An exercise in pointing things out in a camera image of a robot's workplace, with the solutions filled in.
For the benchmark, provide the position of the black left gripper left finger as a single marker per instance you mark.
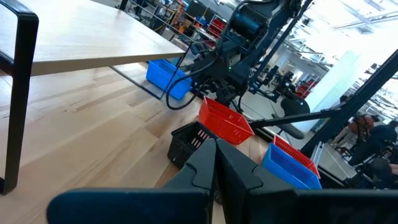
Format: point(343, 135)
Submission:
point(140, 205)

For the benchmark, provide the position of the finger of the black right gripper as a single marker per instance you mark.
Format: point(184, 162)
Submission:
point(235, 97)
point(222, 96)

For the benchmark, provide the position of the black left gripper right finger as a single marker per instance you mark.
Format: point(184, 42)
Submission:
point(280, 205)

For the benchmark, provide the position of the red slotted plastic basket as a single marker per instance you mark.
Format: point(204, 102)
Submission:
point(217, 124)
point(293, 152)

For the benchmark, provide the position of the blue slotted plastic basket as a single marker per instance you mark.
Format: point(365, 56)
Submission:
point(161, 77)
point(280, 169)

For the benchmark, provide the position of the black slotted plastic basket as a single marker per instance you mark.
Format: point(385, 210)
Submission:
point(180, 149)

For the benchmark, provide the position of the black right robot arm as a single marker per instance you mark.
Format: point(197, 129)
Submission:
point(248, 21)

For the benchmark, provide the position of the wooden shelf with black legs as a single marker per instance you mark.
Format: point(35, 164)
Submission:
point(93, 31)

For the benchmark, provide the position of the red storage bin rack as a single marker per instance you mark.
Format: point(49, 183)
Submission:
point(306, 88)
point(216, 26)

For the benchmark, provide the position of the black office chair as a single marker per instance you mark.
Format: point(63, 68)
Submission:
point(293, 107)

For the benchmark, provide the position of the person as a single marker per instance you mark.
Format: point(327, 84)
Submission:
point(379, 133)
point(357, 124)

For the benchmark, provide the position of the black metal rail frame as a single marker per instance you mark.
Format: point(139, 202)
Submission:
point(357, 105)

